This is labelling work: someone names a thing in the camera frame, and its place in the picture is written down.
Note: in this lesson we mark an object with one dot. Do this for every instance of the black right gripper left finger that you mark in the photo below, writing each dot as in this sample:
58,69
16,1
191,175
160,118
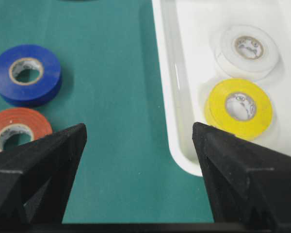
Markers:
36,178

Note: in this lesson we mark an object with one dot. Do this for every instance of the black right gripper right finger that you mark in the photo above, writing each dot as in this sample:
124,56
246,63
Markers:
249,186

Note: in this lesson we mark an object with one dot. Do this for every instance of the yellow tape roll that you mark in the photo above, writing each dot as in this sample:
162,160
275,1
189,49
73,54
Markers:
240,107

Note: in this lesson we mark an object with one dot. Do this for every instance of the white tape roll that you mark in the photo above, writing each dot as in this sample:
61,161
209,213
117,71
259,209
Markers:
243,51

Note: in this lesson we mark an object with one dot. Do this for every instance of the red tape roll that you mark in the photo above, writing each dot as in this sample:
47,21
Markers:
22,120

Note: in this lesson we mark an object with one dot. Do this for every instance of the blue tape roll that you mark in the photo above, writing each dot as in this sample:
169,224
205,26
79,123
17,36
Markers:
30,75

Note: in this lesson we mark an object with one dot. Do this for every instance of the white plastic tray case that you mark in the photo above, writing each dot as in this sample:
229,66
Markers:
202,42

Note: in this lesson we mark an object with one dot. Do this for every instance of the green table cloth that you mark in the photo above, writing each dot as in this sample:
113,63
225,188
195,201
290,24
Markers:
112,84

